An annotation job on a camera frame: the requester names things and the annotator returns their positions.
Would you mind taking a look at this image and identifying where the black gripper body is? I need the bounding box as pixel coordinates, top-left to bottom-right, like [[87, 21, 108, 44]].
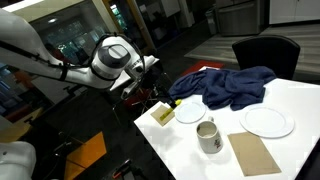
[[139, 64, 173, 102]]

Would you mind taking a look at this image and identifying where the yellow marker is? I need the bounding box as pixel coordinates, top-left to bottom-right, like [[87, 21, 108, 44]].
[[159, 99, 183, 122]]

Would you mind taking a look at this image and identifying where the white printed mug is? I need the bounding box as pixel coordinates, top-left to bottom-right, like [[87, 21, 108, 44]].
[[195, 116, 224, 155]]

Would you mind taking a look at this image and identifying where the small brown paper sheet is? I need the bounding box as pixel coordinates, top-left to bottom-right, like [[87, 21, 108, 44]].
[[150, 103, 176, 128]]

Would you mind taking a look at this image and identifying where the small white plate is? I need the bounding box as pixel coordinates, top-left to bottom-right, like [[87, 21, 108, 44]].
[[174, 101, 207, 125]]

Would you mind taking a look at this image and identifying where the red floor mat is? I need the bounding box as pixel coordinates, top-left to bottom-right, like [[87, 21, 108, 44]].
[[181, 59, 225, 78]]

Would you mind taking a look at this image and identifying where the white paper sheet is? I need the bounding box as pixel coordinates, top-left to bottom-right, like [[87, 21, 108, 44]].
[[198, 65, 221, 72]]

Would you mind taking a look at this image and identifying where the dark blue towel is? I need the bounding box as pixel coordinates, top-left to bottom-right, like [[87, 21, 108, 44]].
[[168, 65, 278, 112]]

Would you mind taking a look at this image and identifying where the wooden framed glass door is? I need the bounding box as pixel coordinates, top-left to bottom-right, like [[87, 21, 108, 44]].
[[101, 0, 158, 58]]

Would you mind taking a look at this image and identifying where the grey waste bin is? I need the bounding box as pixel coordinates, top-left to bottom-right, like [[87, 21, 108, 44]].
[[204, 6, 218, 35]]

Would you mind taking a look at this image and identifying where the large white plate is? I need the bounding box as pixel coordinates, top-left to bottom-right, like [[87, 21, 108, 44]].
[[239, 105, 296, 139]]

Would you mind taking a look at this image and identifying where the large brown paper sheet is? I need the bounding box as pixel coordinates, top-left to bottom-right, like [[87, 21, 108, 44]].
[[227, 131, 282, 177]]

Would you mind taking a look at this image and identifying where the black chair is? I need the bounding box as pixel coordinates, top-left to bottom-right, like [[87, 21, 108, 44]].
[[231, 34, 301, 81]]

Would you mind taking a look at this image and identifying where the stainless steel appliance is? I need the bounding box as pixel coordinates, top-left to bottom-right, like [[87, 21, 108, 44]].
[[214, 1, 263, 37]]

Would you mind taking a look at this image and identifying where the white cabinet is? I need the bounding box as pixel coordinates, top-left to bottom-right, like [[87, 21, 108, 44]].
[[269, 0, 320, 25]]

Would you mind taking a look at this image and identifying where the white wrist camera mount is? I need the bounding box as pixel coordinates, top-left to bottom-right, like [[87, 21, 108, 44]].
[[120, 64, 148, 100]]

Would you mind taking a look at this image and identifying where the orange handled clamp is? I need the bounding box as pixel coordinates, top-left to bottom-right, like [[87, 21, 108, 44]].
[[111, 159, 132, 180]]

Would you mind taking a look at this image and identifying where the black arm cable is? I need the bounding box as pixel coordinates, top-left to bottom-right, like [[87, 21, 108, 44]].
[[0, 32, 148, 83]]

